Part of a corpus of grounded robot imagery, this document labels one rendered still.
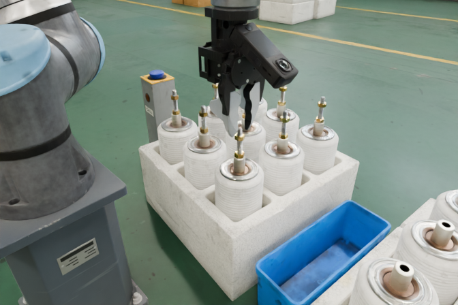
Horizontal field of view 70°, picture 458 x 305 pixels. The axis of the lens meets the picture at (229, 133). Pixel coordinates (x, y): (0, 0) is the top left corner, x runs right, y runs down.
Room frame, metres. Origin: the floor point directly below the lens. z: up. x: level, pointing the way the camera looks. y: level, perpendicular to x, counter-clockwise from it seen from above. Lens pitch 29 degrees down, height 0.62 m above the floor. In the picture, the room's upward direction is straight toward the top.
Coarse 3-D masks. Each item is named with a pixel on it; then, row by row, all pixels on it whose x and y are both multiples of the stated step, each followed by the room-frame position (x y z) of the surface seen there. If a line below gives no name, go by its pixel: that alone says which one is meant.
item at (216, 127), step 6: (198, 114) 0.77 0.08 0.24; (198, 120) 0.77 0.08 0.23; (210, 120) 0.74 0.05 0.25; (216, 120) 0.74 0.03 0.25; (210, 126) 0.73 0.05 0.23; (216, 126) 0.73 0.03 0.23; (222, 126) 0.73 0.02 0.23; (210, 132) 0.73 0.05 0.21; (216, 132) 0.73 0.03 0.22; (222, 132) 0.73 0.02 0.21; (222, 138) 0.73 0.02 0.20
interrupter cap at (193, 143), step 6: (192, 138) 0.63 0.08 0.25; (198, 138) 0.63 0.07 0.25; (210, 138) 0.63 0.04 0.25; (216, 138) 0.63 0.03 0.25; (192, 144) 0.61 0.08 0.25; (198, 144) 0.61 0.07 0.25; (210, 144) 0.61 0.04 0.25; (216, 144) 0.61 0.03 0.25; (192, 150) 0.58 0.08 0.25; (198, 150) 0.58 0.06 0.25; (204, 150) 0.58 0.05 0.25; (210, 150) 0.58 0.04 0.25; (216, 150) 0.59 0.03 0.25
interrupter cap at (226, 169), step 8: (232, 160) 0.55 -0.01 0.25; (248, 160) 0.55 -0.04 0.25; (224, 168) 0.52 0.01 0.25; (232, 168) 0.52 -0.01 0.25; (248, 168) 0.52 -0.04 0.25; (256, 168) 0.52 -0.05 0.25; (224, 176) 0.49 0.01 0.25; (232, 176) 0.49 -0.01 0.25; (240, 176) 0.49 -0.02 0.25; (248, 176) 0.49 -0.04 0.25
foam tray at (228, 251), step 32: (160, 160) 0.66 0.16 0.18; (352, 160) 0.66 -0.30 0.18; (160, 192) 0.64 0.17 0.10; (192, 192) 0.54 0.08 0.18; (320, 192) 0.56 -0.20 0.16; (192, 224) 0.52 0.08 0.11; (224, 224) 0.45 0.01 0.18; (256, 224) 0.45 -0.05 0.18; (288, 224) 0.50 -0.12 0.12; (224, 256) 0.43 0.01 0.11; (256, 256) 0.45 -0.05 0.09; (224, 288) 0.43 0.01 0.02
